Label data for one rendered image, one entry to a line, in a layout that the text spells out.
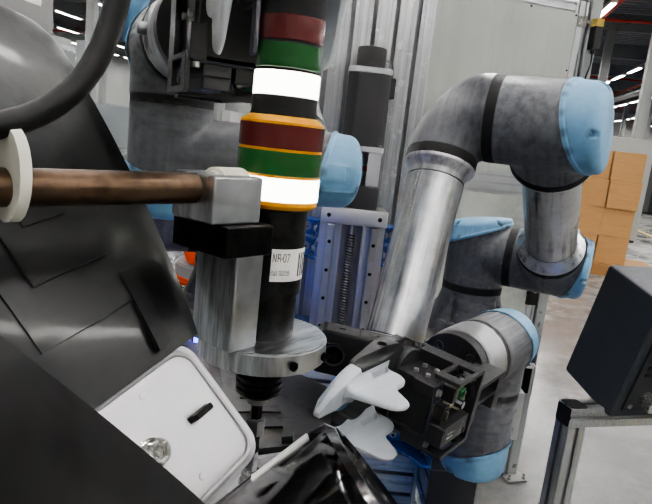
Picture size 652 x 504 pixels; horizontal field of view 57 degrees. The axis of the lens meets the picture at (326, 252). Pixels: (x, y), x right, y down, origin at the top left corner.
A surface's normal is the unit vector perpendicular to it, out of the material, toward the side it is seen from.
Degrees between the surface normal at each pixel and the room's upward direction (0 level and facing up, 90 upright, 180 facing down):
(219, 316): 90
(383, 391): 6
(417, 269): 69
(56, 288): 51
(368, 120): 90
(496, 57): 90
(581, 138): 107
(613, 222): 90
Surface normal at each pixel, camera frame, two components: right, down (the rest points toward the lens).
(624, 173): -0.21, 0.17
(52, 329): 0.61, -0.40
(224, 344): -0.63, 0.07
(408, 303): 0.04, -0.18
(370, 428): 0.25, -0.93
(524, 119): -0.44, 0.15
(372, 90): 0.00, 0.19
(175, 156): 0.27, 0.20
